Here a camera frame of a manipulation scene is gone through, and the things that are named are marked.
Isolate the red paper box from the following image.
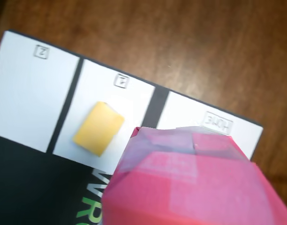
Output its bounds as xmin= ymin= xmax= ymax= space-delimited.
xmin=101 ymin=126 xmax=287 ymax=225

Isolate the white paper sheet marked home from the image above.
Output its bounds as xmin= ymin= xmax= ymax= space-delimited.
xmin=155 ymin=90 xmax=263 ymax=162

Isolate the black printed mat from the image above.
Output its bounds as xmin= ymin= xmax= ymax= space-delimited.
xmin=0 ymin=28 xmax=264 ymax=225

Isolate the white paper sheet marked two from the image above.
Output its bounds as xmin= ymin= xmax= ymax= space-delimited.
xmin=0 ymin=30 xmax=80 ymax=153

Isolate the white paper sheet marked one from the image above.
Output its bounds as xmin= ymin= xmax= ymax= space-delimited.
xmin=52 ymin=58 xmax=156 ymax=175

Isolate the yellow paper box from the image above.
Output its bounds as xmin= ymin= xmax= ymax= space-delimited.
xmin=72 ymin=101 xmax=125 ymax=158

